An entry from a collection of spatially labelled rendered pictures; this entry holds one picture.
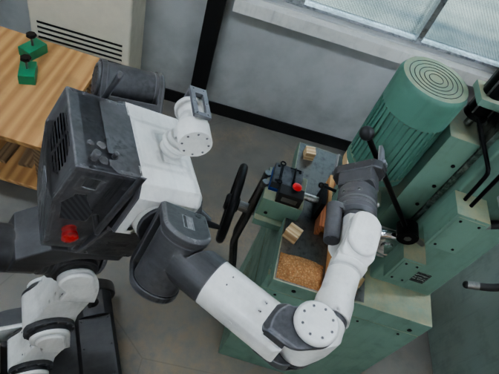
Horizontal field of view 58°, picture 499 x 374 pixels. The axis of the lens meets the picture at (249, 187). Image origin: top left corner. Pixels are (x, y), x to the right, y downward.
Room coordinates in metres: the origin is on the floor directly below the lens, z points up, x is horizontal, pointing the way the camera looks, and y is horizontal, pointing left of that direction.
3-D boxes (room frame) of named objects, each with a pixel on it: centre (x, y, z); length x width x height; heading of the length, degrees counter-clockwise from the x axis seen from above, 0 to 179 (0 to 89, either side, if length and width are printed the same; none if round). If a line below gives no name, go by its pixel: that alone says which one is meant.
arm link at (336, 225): (0.62, -0.23, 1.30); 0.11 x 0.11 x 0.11; 6
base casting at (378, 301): (0.99, -0.43, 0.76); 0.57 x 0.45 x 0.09; 96
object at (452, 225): (0.85, -0.53, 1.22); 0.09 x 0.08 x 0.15; 96
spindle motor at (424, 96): (0.98, -0.30, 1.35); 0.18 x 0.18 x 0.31
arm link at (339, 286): (0.41, -0.21, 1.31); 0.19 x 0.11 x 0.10; 174
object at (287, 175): (0.97, -0.11, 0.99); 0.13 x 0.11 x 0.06; 6
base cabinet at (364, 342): (0.99, -0.42, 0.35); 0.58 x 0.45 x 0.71; 96
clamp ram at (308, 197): (0.98, -0.20, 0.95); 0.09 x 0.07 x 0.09; 6
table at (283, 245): (0.98, -0.20, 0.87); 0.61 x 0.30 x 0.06; 6
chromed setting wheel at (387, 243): (0.87, -0.44, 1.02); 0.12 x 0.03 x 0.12; 96
